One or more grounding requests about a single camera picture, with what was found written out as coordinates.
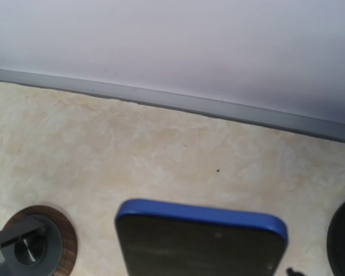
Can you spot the black smartphone blue edge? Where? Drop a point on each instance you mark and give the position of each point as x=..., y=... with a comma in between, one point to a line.
x=163, y=238

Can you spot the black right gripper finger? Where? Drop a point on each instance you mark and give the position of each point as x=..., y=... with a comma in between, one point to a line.
x=291, y=272

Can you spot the black round-base pole stand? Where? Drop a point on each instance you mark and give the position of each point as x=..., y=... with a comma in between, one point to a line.
x=336, y=242

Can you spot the brown-base plate phone stand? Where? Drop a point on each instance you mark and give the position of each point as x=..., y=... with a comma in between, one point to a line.
x=38, y=240

